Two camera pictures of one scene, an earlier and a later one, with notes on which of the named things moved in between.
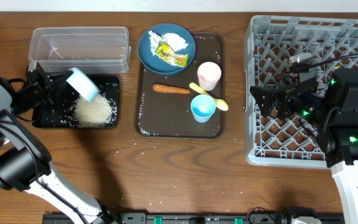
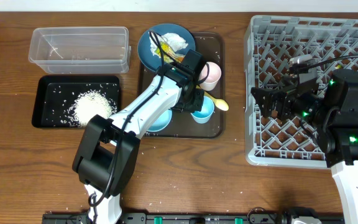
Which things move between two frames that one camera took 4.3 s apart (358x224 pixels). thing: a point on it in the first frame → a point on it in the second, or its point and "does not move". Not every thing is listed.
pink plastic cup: [209, 74] does not move
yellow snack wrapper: [165, 51] does not move
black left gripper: [39, 86] → [183, 107]
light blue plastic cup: [202, 107] does not move
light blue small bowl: [83, 84] → [162, 122]
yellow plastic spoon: [220, 104] does not move
